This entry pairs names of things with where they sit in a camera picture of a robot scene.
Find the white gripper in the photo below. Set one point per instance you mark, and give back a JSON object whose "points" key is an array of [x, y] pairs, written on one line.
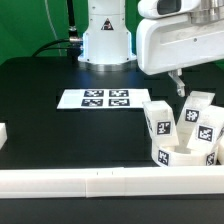
{"points": [[176, 34]]}

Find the white round stool seat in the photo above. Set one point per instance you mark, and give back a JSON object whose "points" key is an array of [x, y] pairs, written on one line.
{"points": [[166, 156]]}

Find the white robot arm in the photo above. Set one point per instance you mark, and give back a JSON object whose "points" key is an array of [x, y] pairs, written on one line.
{"points": [[107, 43]]}

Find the white marker tag sheet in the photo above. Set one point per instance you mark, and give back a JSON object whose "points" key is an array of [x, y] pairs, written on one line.
{"points": [[103, 98]]}

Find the white U-shaped fence frame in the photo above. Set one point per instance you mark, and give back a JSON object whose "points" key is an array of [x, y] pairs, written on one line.
{"points": [[111, 182]]}

